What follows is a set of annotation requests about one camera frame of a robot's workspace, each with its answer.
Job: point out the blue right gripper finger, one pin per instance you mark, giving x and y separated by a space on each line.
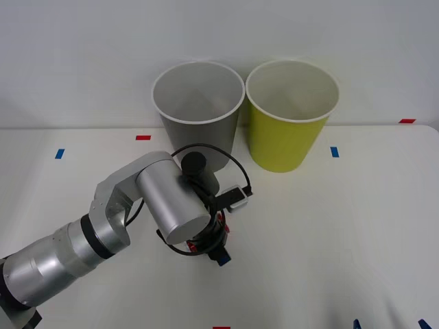
356 325
424 325

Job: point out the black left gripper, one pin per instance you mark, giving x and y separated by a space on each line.
216 236

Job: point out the red drink can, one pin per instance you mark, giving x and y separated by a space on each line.
192 246

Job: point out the silver and black left arm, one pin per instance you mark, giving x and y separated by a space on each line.
164 202

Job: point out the yellow-green plastic bin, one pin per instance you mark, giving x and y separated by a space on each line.
284 144

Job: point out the grey plastic bin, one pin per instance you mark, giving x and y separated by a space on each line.
199 92

